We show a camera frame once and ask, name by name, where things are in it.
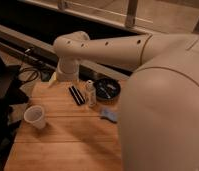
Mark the black round bowl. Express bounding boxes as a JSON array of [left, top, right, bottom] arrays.
[[94, 78, 121, 101]]

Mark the black cable on floor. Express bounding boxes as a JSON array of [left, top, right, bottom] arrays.
[[18, 47, 49, 84]]

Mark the wooden table board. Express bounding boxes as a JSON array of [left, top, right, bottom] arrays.
[[4, 82, 122, 171]]

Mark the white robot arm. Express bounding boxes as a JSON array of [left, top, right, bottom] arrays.
[[53, 31, 199, 171]]

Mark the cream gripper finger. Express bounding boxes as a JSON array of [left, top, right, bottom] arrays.
[[48, 72, 57, 87]]

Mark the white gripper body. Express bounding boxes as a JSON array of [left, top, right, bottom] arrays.
[[56, 58, 79, 82]]

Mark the black equipment at left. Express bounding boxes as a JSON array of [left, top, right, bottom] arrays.
[[0, 57, 28, 153]]

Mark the small clear bottle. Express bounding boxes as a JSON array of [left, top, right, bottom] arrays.
[[85, 80, 96, 107]]

